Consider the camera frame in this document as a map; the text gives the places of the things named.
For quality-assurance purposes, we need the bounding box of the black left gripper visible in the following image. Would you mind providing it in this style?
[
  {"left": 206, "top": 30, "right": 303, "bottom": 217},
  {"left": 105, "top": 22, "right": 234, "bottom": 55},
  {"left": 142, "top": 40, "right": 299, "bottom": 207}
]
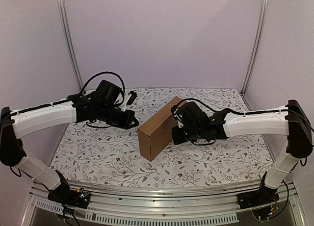
[{"left": 97, "top": 103, "right": 140, "bottom": 130}]

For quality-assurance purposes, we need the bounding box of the brown cardboard box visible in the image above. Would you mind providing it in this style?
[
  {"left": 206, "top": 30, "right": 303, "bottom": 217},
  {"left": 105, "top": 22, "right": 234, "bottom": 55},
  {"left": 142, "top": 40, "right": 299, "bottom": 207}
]
[{"left": 138, "top": 97, "right": 182, "bottom": 162}]

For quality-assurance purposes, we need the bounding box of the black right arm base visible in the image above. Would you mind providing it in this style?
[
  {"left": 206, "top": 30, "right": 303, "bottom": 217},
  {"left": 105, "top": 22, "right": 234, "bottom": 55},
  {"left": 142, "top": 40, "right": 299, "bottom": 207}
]
[{"left": 237, "top": 185, "right": 279, "bottom": 209}]

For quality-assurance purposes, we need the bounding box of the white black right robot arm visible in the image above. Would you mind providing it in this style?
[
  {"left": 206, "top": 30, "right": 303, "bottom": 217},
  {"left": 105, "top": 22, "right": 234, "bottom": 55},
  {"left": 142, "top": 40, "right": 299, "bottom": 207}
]
[{"left": 171, "top": 99, "right": 314, "bottom": 204}]

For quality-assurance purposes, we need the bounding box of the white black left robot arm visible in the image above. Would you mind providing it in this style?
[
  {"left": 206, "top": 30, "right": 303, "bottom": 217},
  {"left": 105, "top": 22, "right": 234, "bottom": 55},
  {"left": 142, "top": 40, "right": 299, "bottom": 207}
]
[{"left": 0, "top": 80, "right": 139, "bottom": 203}]

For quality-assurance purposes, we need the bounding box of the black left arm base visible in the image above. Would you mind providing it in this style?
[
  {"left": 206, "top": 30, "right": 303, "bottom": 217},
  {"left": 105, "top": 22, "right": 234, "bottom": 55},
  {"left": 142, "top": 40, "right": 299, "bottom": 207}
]
[{"left": 48, "top": 185, "right": 91, "bottom": 209}]

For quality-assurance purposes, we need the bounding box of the floral patterned table mat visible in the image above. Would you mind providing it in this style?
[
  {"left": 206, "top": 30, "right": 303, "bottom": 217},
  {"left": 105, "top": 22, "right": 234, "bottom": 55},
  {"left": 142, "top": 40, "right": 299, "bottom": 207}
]
[{"left": 48, "top": 88, "right": 278, "bottom": 187}]

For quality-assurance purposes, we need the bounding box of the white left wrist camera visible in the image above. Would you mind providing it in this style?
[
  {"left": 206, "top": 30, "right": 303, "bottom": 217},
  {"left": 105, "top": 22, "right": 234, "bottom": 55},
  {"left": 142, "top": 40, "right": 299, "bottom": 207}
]
[{"left": 120, "top": 91, "right": 137, "bottom": 112}]

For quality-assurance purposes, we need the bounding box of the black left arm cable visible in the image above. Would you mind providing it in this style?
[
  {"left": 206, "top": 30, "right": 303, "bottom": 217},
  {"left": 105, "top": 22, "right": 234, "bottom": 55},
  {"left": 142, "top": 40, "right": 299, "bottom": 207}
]
[{"left": 79, "top": 72, "right": 126, "bottom": 97}]

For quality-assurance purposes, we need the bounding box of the aluminium front rail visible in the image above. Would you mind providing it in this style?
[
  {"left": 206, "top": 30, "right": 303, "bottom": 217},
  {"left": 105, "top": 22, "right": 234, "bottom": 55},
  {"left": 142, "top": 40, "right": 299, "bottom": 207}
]
[{"left": 21, "top": 181, "right": 307, "bottom": 226}]

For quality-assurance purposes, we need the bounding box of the aluminium frame post left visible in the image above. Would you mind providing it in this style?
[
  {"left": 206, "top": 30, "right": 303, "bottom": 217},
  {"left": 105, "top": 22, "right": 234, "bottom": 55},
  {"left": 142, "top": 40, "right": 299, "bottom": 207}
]
[{"left": 57, "top": 0, "right": 83, "bottom": 90}]

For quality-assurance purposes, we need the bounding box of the aluminium frame post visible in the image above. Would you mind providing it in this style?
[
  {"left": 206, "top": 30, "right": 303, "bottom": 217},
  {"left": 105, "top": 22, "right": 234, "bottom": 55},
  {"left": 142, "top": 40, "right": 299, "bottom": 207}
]
[
  {"left": 57, "top": 0, "right": 83, "bottom": 90},
  {"left": 240, "top": 0, "right": 269, "bottom": 96}
]

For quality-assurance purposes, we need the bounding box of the aluminium frame post right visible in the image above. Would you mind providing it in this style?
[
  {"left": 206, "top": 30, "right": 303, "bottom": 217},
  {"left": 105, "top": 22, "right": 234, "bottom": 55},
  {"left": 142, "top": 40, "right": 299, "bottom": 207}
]
[{"left": 240, "top": 0, "right": 269, "bottom": 96}]

